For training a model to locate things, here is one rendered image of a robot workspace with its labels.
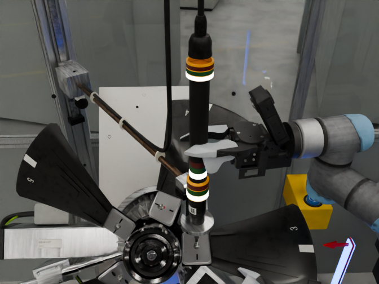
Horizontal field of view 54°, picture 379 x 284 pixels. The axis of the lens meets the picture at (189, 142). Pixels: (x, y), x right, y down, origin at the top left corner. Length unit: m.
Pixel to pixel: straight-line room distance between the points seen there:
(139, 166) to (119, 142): 0.09
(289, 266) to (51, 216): 0.60
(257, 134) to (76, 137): 0.84
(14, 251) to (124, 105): 0.48
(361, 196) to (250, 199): 1.05
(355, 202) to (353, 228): 1.32
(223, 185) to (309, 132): 1.02
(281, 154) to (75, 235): 0.55
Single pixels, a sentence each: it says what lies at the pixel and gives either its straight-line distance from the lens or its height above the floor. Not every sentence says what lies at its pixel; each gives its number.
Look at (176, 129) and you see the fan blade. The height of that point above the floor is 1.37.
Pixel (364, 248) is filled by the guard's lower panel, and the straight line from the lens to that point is 2.23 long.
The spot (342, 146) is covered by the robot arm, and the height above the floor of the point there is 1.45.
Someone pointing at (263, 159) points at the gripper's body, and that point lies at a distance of 0.68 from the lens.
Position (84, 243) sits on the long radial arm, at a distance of 0.98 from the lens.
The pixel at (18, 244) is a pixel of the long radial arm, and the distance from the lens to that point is 1.04.
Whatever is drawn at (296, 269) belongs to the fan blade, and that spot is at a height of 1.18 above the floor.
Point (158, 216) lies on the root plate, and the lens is 0.85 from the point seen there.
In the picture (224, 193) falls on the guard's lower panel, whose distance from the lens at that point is 1.72.
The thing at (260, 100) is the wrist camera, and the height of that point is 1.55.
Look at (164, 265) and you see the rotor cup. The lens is 0.80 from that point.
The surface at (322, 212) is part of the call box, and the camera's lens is 1.17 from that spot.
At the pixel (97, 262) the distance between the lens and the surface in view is 0.95.
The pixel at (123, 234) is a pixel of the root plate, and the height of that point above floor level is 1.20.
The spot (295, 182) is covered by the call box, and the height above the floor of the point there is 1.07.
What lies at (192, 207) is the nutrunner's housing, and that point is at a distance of 0.74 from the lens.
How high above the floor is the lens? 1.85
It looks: 35 degrees down
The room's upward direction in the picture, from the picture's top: straight up
